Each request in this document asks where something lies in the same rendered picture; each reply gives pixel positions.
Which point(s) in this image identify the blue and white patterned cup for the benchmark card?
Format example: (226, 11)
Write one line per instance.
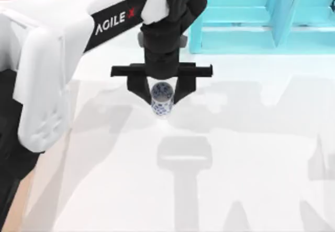
(162, 109)

